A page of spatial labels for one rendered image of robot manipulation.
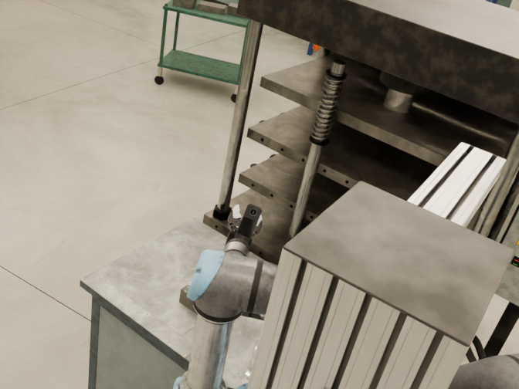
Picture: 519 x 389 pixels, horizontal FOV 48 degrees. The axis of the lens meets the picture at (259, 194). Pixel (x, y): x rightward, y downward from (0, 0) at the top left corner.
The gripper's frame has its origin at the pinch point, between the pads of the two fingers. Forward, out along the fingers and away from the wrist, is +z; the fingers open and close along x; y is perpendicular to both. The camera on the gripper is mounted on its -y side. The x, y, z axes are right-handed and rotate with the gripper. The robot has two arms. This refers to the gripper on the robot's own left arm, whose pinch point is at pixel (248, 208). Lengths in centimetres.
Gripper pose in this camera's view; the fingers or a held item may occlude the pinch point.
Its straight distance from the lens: 186.1
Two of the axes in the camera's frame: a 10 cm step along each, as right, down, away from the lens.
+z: 1.2, -5.0, 8.6
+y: -3.1, 8.0, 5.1
